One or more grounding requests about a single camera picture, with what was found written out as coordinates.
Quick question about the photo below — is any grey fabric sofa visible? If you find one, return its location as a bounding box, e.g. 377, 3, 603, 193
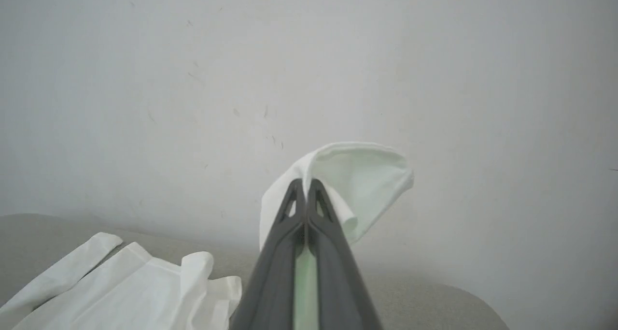
0, 213, 510, 330

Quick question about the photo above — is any white garment with grey stitching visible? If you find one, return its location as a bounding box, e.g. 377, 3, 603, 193
0, 142, 415, 330

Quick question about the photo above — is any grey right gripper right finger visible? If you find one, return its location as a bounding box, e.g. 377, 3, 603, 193
307, 178, 385, 330

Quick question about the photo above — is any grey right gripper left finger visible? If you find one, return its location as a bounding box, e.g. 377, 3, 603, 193
230, 179, 306, 330

